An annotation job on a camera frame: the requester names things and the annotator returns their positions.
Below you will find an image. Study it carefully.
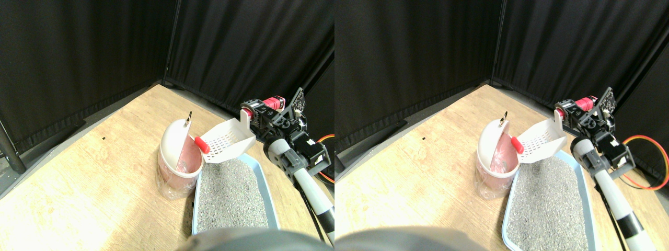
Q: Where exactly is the black curtain stand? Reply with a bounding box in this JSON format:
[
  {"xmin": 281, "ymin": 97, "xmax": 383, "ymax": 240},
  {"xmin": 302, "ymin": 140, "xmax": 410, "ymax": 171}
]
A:
[
  {"xmin": 490, "ymin": 0, "xmax": 506, "ymax": 85},
  {"xmin": 302, "ymin": 48, "xmax": 335, "ymax": 96},
  {"xmin": 0, "ymin": 119, "xmax": 27, "ymax": 175},
  {"xmin": 614, "ymin": 36, "xmax": 669, "ymax": 104},
  {"xmin": 162, "ymin": 0, "xmax": 182, "ymax": 88}
]

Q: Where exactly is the white scoop with red handle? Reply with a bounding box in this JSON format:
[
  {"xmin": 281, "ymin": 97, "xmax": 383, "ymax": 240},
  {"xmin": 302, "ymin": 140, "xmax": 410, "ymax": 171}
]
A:
[
  {"xmin": 515, "ymin": 95, "xmax": 599, "ymax": 164},
  {"xmin": 198, "ymin": 95, "xmax": 286, "ymax": 162}
]

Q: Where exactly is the blue litter tray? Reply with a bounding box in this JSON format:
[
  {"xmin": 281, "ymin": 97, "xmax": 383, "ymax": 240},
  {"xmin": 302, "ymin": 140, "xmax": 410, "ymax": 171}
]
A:
[
  {"xmin": 502, "ymin": 150, "xmax": 602, "ymax": 251},
  {"xmin": 192, "ymin": 153, "xmax": 281, "ymax": 236}
]

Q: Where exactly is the orange wire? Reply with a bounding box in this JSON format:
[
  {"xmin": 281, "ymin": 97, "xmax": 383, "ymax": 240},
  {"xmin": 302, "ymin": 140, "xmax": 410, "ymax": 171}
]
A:
[
  {"xmin": 316, "ymin": 134, "xmax": 335, "ymax": 185},
  {"xmin": 619, "ymin": 134, "xmax": 669, "ymax": 190}
]

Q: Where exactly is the white bin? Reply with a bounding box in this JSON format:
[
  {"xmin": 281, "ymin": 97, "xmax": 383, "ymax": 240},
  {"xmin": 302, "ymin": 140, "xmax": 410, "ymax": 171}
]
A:
[
  {"xmin": 476, "ymin": 111, "xmax": 523, "ymax": 201},
  {"xmin": 156, "ymin": 111, "xmax": 205, "ymax": 201}
]

